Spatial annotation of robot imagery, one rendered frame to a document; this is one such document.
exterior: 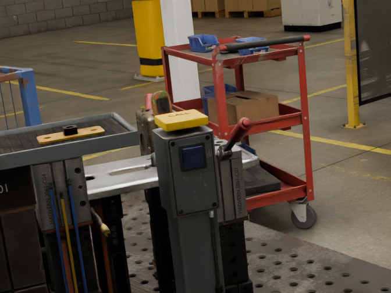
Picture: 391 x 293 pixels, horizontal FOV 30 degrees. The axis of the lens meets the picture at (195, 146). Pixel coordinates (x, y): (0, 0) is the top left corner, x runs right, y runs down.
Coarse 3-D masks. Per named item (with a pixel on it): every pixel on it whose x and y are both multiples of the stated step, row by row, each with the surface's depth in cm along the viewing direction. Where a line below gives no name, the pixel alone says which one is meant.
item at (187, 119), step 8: (176, 112) 101; (184, 112) 101; (192, 112) 100; (160, 120) 98; (168, 120) 97; (176, 120) 96; (184, 120) 96; (192, 120) 96; (200, 120) 97; (208, 120) 97; (168, 128) 96; (176, 128) 96; (184, 128) 97
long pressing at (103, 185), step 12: (144, 156) 141; (252, 156) 133; (84, 168) 138; (96, 168) 137; (108, 168) 136; (120, 168) 135; (132, 168) 135; (156, 168) 133; (96, 180) 129; (108, 180) 129; (120, 180) 128; (132, 180) 126; (144, 180) 125; (156, 180) 126; (96, 192) 123; (108, 192) 123; (120, 192) 124
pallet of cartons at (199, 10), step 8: (192, 0) 1565; (200, 0) 1543; (208, 0) 1524; (216, 0) 1504; (192, 8) 1569; (200, 8) 1549; (208, 8) 1530; (216, 8) 1511; (224, 8) 1519; (200, 16) 1555; (216, 16) 1516; (224, 16) 1522
